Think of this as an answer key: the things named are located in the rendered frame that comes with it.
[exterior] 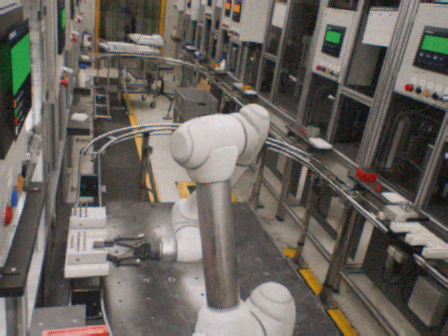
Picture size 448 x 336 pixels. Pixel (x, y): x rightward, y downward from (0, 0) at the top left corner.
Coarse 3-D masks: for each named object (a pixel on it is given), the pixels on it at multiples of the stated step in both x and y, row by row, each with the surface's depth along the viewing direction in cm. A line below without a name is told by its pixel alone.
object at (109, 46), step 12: (108, 48) 605; (120, 48) 615; (132, 48) 624; (144, 48) 652; (108, 60) 611; (144, 60) 689; (108, 72) 617; (144, 72) 697; (108, 84) 624; (132, 84) 695; (156, 84) 665; (96, 96) 669; (108, 96) 631; (144, 96) 713
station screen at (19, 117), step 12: (24, 24) 72; (12, 36) 61; (24, 36) 72; (12, 48) 61; (12, 72) 61; (12, 84) 62; (24, 84) 72; (12, 96) 62; (24, 96) 73; (24, 108) 73; (24, 120) 73
